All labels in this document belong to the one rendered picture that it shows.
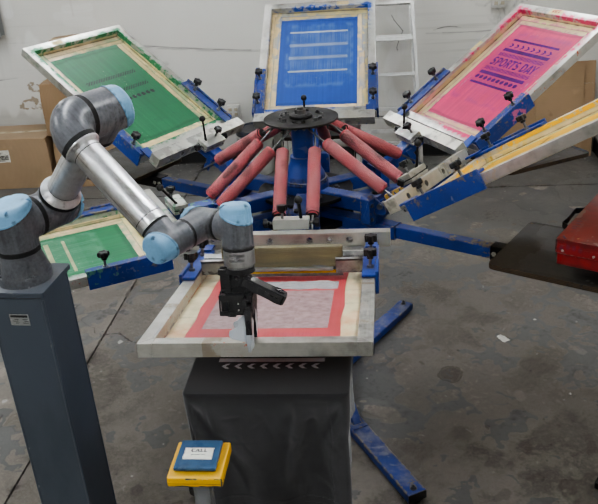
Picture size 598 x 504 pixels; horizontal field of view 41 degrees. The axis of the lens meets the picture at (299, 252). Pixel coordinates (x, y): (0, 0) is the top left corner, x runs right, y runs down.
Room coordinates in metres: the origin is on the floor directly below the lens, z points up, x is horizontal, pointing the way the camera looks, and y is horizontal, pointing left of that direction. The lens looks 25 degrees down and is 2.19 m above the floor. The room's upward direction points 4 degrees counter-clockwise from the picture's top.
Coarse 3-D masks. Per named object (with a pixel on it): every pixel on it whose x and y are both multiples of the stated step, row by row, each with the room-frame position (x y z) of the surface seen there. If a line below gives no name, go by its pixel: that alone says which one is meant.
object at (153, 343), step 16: (192, 288) 2.13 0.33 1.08; (368, 288) 2.01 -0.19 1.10; (176, 304) 1.97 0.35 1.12; (368, 304) 1.88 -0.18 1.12; (160, 320) 1.85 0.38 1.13; (176, 320) 1.93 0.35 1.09; (368, 320) 1.77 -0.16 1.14; (144, 336) 1.74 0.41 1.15; (160, 336) 1.77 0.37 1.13; (320, 336) 1.68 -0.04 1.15; (336, 336) 1.67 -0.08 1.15; (352, 336) 1.67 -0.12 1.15; (368, 336) 1.66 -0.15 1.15; (144, 352) 1.69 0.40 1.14; (160, 352) 1.69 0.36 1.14; (176, 352) 1.68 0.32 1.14; (192, 352) 1.68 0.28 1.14; (208, 352) 1.67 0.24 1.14; (224, 352) 1.67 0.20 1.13; (240, 352) 1.66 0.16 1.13; (256, 352) 1.66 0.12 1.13; (272, 352) 1.65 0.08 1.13; (288, 352) 1.65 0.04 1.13; (304, 352) 1.65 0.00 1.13; (320, 352) 1.64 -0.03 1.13; (336, 352) 1.64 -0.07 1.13; (352, 352) 1.63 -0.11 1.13; (368, 352) 1.63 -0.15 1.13
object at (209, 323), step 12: (276, 276) 2.27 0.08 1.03; (216, 288) 2.18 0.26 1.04; (216, 300) 2.07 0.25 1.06; (264, 300) 2.05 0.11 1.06; (204, 312) 1.98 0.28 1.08; (216, 312) 1.97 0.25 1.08; (264, 312) 1.95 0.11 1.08; (204, 324) 1.89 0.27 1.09; (216, 324) 1.88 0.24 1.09; (228, 324) 1.88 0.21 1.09; (264, 324) 1.86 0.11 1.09; (192, 336) 1.81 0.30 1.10; (204, 336) 1.80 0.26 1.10; (216, 336) 1.80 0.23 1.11; (228, 336) 1.79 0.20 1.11
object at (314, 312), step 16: (288, 304) 2.01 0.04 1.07; (304, 304) 2.00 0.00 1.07; (320, 304) 1.99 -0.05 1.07; (336, 304) 1.98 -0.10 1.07; (272, 320) 1.89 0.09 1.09; (288, 320) 1.88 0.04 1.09; (304, 320) 1.88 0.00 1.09; (320, 320) 1.87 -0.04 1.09; (336, 320) 1.86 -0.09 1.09; (272, 336) 1.78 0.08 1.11; (288, 336) 1.77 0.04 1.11; (304, 336) 1.76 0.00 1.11
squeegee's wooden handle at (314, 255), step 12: (264, 252) 2.26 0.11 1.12; (276, 252) 2.25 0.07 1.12; (288, 252) 2.25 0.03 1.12; (300, 252) 2.24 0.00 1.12; (312, 252) 2.24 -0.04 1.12; (324, 252) 2.23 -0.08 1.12; (336, 252) 2.23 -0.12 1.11; (264, 264) 2.25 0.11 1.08; (276, 264) 2.25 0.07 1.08; (288, 264) 2.24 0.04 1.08; (300, 264) 2.24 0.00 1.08; (312, 264) 2.23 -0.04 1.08; (324, 264) 2.23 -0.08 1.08
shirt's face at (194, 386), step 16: (208, 368) 1.89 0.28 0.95; (336, 368) 1.84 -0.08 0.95; (192, 384) 1.81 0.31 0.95; (208, 384) 1.81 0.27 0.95; (224, 384) 1.80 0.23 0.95; (240, 384) 1.80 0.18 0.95; (256, 384) 1.79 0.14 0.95; (272, 384) 1.79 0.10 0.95; (288, 384) 1.78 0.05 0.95; (304, 384) 1.78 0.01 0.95; (320, 384) 1.77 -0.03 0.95; (336, 384) 1.76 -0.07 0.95
